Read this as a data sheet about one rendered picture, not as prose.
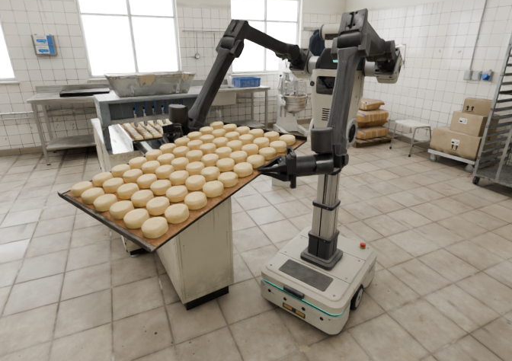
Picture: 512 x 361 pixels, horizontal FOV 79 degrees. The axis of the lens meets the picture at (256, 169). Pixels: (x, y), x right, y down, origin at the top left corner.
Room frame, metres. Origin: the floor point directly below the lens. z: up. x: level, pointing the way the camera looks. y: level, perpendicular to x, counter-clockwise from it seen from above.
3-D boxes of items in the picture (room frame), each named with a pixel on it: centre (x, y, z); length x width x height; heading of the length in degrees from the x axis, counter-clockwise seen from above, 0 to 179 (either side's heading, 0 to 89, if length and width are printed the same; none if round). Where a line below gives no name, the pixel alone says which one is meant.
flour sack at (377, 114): (5.09, -1.83, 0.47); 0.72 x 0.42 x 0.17; 120
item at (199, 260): (1.77, 0.46, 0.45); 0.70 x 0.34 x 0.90; 31
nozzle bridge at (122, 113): (2.21, 0.72, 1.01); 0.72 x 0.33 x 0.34; 121
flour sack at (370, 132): (5.09, -1.87, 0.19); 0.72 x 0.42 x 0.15; 119
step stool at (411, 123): (4.54, -2.39, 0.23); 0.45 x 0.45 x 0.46; 16
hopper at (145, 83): (2.21, 0.72, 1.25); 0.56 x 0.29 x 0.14; 121
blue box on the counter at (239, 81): (5.49, 0.16, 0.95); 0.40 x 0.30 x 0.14; 117
